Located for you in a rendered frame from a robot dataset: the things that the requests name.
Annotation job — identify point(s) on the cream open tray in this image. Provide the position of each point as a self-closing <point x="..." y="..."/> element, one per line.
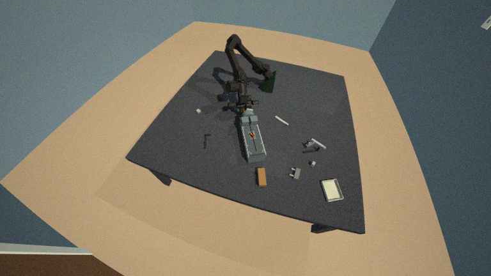
<point x="332" y="190"/>

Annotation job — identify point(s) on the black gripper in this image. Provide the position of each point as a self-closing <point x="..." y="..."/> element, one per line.
<point x="247" y="105"/>

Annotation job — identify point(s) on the tan rectangular block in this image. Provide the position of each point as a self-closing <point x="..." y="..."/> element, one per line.
<point x="261" y="177"/>

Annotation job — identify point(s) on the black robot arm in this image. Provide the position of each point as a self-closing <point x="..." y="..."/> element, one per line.
<point x="239" y="74"/>

